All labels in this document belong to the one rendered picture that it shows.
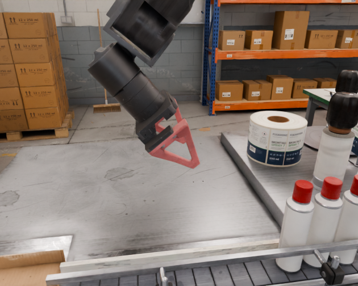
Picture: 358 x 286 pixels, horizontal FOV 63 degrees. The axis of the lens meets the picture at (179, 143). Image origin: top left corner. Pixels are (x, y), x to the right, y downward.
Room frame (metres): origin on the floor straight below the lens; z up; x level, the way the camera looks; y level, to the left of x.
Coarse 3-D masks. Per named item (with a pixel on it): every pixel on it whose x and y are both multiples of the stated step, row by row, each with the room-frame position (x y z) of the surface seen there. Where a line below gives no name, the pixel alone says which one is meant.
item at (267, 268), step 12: (228, 264) 0.47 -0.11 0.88; (240, 264) 0.47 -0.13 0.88; (252, 264) 0.47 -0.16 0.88; (264, 264) 0.47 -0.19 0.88; (132, 276) 0.44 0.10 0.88; (144, 276) 0.44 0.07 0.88; (156, 276) 0.44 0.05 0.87; (168, 276) 0.44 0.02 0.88; (180, 276) 0.44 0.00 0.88; (192, 276) 0.44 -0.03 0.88; (204, 276) 0.44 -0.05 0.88; (216, 276) 0.44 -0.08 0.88; (228, 276) 0.44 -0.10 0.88; (240, 276) 0.44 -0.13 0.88; (252, 276) 0.44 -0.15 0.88; (264, 276) 0.44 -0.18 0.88; (276, 276) 0.44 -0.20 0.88; (288, 276) 0.44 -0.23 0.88; (300, 276) 0.44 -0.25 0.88; (312, 276) 0.44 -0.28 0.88
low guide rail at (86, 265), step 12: (276, 240) 0.50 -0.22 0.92; (156, 252) 0.47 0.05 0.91; (168, 252) 0.47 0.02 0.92; (180, 252) 0.47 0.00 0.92; (192, 252) 0.47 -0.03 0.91; (204, 252) 0.47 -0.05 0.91; (216, 252) 0.48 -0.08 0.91; (228, 252) 0.48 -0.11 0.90; (240, 252) 0.49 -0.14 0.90; (60, 264) 0.44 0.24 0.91; (72, 264) 0.44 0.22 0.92; (84, 264) 0.44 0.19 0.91; (96, 264) 0.44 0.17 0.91; (108, 264) 0.44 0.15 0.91; (120, 264) 0.45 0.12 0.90; (132, 264) 0.45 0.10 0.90
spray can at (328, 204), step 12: (324, 180) 0.48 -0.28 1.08; (336, 180) 0.48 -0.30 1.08; (324, 192) 0.48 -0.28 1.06; (336, 192) 0.47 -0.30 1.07; (324, 204) 0.46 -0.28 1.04; (336, 204) 0.46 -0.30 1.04; (324, 216) 0.46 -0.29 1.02; (336, 216) 0.46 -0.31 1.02; (312, 228) 0.47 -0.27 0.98; (324, 228) 0.46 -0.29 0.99; (312, 240) 0.47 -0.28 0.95; (324, 240) 0.46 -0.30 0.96; (312, 264) 0.46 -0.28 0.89
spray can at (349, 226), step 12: (348, 192) 0.50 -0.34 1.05; (348, 204) 0.48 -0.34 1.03; (348, 216) 0.47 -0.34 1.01; (336, 228) 0.49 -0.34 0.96; (348, 228) 0.47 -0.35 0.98; (336, 240) 0.48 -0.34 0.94; (348, 240) 0.47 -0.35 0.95; (336, 252) 0.48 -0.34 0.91; (348, 252) 0.47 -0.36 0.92; (348, 264) 0.47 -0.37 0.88
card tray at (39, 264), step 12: (36, 252) 0.51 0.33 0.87; (48, 252) 0.52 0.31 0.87; (60, 252) 0.52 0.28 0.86; (0, 264) 0.50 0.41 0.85; (12, 264) 0.50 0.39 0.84; (24, 264) 0.51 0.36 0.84; (36, 264) 0.51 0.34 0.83; (48, 264) 0.51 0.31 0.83; (0, 276) 0.48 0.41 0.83; (12, 276) 0.48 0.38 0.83; (24, 276) 0.48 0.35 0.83; (36, 276) 0.48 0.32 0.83
